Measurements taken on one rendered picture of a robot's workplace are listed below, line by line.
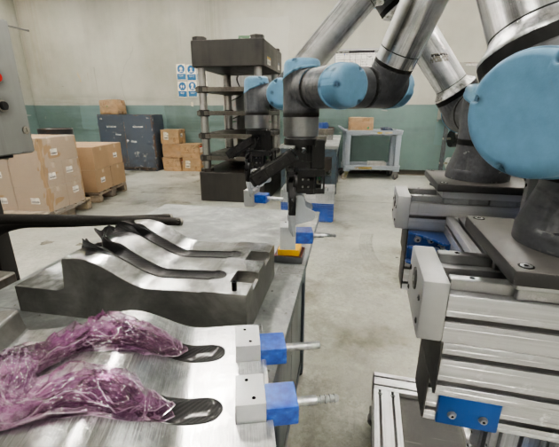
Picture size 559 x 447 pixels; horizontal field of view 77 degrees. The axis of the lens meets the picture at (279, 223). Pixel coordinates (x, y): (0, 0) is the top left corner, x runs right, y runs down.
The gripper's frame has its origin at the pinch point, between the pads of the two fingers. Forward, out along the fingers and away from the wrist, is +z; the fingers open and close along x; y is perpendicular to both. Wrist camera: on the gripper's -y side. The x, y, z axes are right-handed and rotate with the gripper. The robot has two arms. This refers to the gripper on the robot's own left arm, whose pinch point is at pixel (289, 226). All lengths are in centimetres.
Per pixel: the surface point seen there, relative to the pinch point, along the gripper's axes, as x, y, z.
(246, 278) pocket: -10.7, -9.4, 7.9
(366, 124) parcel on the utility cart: 562, 150, -2
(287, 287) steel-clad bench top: -1.2, -0.4, 15.0
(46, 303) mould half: -13, -51, 12
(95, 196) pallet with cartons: 387, -252, 84
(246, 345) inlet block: -33.8, -7.3, 6.9
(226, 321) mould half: -19.9, -12.4, 12.1
